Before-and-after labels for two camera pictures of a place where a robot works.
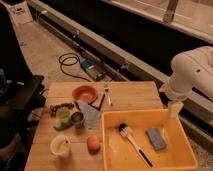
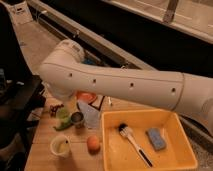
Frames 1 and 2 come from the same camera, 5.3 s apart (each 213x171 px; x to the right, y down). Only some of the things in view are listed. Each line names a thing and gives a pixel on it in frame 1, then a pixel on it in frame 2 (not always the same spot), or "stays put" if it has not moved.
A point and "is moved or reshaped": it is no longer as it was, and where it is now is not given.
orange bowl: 84,93 stays put
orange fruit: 93,144 stays put
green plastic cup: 63,113 stays put
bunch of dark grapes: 53,107 is moved or reshaped
